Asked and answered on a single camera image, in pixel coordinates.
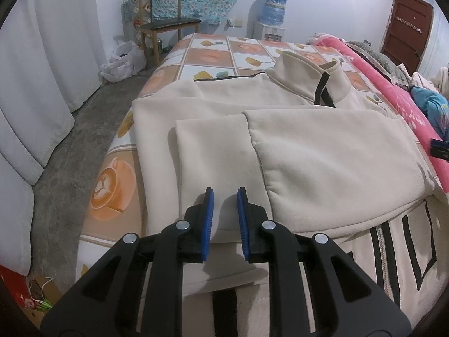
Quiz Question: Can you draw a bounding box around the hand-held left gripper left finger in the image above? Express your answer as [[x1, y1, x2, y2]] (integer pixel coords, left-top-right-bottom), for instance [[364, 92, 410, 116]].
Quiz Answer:
[[40, 187, 214, 337]]

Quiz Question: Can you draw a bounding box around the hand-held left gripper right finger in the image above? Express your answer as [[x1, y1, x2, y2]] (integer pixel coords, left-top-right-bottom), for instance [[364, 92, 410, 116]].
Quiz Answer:
[[237, 186, 411, 337]]

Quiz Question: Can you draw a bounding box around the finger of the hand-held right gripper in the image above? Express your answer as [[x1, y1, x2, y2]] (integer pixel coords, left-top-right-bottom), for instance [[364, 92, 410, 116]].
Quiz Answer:
[[430, 139, 449, 163]]

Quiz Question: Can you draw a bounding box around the beige jacket with black trim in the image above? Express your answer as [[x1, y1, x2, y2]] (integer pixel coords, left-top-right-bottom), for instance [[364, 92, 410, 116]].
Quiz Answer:
[[131, 50, 444, 337]]

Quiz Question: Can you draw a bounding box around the blue floral cloth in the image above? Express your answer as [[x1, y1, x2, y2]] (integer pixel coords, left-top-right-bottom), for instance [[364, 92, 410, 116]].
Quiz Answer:
[[410, 86, 449, 141]]

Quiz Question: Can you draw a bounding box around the pink floral blanket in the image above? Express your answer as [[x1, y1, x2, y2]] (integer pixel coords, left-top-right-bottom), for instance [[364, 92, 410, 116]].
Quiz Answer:
[[312, 33, 449, 193]]

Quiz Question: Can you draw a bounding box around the pale crumpled cloth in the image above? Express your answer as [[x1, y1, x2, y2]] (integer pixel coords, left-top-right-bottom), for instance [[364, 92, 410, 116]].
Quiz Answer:
[[410, 72, 436, 90]]

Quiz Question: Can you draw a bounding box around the brown wooden door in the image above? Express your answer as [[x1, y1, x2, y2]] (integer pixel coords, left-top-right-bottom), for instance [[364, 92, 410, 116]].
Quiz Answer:
[[381, 0, 434, 74]]

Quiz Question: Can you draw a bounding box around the cardboard box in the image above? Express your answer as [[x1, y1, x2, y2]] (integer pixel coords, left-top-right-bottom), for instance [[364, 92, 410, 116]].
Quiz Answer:
[[21, 275, 65, 327]]

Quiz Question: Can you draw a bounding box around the patterned checkered bed sheet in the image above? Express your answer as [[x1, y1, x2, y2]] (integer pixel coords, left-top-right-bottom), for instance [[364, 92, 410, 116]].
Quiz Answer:
[[75, 33, 400, 288]]

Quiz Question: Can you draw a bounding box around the white plastic bag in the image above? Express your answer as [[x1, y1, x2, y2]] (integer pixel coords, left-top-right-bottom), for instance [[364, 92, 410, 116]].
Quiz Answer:
[[100, 38, 147, 84]]

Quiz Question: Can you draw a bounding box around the white water dispenser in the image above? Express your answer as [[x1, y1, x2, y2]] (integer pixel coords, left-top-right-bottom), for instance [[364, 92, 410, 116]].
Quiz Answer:
[[253, 21, 286, 41]]

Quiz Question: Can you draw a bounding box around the red box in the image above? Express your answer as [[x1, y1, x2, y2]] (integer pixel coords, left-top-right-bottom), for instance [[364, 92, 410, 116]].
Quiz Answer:
[[0, 265, 29, 324]]

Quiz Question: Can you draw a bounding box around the wooden chair with dark seat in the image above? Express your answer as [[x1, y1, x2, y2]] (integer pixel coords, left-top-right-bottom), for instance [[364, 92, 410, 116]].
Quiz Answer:
[[131, 0, 202, 67]]

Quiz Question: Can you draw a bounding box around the blue water bottle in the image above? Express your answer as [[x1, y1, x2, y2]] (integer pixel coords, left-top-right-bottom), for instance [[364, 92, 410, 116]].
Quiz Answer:
[[261, 0, 289, 27]]

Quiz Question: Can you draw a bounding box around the white curtain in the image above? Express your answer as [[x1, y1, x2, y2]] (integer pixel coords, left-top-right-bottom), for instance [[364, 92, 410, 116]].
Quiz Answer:
[[0, 0, 106, 278]]

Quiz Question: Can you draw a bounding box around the patterned chair cushion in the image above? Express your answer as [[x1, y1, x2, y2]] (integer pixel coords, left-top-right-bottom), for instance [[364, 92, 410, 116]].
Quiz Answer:
[[131, 0, 152, 43]]

